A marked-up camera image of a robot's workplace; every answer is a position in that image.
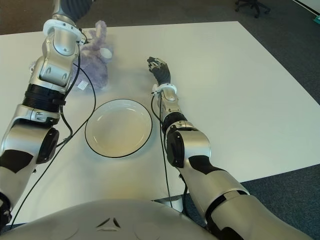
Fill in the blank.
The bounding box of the white plate black rim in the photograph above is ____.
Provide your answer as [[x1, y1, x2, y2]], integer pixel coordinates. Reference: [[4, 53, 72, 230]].
[[84, 98, 154, 158]]

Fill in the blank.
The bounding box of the white table leg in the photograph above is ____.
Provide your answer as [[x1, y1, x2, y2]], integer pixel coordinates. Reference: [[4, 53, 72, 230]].
[[149, 194, 185, 214]]

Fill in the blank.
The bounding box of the purple plush bunny doll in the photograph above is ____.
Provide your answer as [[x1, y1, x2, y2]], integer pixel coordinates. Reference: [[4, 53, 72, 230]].
[[29, 20, 116, 91]]

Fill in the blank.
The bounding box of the black office chair base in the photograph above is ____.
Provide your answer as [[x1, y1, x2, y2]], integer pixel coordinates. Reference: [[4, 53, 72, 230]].
[[234, 0, 272, 19]]

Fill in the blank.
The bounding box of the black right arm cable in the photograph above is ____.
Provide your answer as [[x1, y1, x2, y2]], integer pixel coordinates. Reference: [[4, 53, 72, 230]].
[[150, 93, 174, 208]]

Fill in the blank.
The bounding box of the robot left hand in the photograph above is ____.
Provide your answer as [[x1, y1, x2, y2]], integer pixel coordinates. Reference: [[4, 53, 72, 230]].
[[51, 0, 97, 25]]

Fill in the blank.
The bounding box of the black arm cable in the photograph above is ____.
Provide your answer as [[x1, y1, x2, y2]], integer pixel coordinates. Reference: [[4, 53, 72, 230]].
[[150, 93, 174, 208], [9, 53, 97, 226]]

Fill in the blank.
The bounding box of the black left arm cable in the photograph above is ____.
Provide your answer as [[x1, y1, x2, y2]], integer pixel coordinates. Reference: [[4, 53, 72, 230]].
[[9, 53, 97, 226]]

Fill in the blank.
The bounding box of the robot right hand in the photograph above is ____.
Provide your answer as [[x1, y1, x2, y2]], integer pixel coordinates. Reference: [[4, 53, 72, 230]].
[[146, 56, 173, 87]]

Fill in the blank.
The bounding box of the silver robot torso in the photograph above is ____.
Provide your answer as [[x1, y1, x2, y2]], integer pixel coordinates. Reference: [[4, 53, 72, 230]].
[[0, 198, 216, 240]]

